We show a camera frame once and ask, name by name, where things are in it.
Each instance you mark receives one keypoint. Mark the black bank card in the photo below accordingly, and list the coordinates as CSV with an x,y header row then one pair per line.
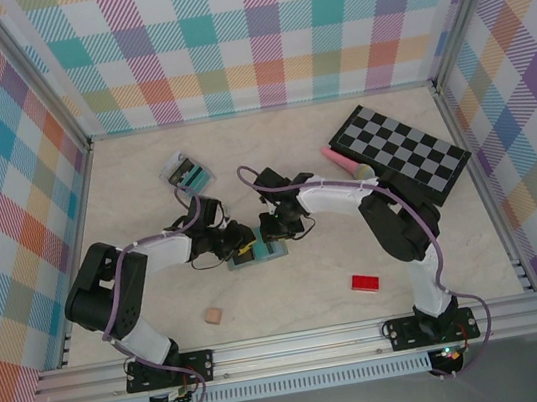
x,y
243,260
180,170

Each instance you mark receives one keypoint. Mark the grey-green card holder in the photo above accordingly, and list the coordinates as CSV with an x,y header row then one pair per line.
x,y
269,254

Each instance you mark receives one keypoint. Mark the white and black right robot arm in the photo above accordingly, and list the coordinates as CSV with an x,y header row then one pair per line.
x,y
328,197

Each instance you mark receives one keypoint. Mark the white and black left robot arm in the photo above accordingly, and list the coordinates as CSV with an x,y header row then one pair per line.
x,y
170,251

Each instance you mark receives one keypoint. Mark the teal bank card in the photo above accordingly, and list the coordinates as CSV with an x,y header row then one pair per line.
x,y
197,179

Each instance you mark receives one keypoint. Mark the small wooden cube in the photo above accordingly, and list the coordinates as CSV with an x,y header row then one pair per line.
x,y
213,316

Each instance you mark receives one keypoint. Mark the pink toy microphone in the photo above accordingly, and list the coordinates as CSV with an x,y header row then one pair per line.
x,y
343,162

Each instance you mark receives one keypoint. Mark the red rectangular block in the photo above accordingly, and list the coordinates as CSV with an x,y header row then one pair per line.
x,y
366,283

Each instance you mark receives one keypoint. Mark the black and grey chessboard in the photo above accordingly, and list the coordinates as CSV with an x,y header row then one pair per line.
x,y
391,142

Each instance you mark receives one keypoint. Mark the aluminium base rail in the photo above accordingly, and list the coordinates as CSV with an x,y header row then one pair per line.
x,y
295,348

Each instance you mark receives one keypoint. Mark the aluminium frame bar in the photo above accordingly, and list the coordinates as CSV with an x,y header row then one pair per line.
x,y
260,111
515,265

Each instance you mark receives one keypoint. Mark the aluminium frame post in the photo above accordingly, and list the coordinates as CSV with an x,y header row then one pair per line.
x,y
464,5
39,78

